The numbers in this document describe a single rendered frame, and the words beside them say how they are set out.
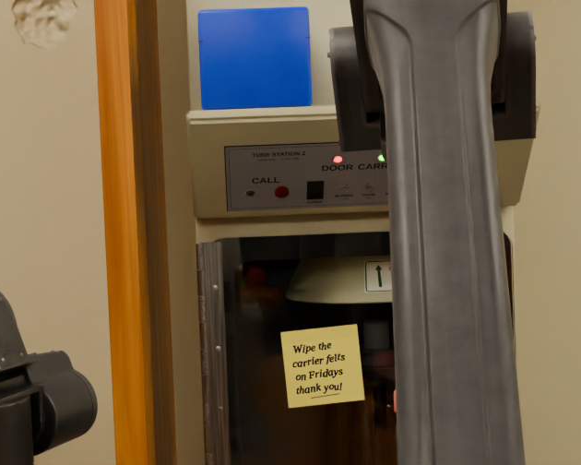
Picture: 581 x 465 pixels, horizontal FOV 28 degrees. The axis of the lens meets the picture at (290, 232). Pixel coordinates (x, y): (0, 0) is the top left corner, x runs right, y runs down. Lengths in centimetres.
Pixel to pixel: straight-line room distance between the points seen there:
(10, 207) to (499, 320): 121
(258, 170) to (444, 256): 63
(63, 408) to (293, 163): 34
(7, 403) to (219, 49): 39
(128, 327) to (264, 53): 28
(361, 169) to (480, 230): 62
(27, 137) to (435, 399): 122
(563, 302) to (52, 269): 71
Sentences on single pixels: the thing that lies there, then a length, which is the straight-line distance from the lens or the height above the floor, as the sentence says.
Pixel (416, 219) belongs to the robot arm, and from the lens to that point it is 48.
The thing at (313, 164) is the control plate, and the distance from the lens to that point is 108.
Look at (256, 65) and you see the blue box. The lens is 105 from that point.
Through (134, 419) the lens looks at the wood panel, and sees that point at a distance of 109.
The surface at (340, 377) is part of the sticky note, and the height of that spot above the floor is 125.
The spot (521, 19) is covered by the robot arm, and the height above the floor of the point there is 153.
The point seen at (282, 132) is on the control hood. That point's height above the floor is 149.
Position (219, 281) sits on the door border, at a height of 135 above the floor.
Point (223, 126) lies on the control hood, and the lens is 104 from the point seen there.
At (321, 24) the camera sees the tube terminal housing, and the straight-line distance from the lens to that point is 116.
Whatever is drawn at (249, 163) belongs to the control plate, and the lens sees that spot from 107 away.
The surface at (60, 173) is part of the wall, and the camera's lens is 160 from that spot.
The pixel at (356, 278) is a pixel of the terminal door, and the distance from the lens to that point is 114.
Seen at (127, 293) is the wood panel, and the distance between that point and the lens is 107.
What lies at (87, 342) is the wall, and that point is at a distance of 161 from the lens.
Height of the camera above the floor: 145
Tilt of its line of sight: 3 degrees down
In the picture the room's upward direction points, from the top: 2 degrees counter-clockwise
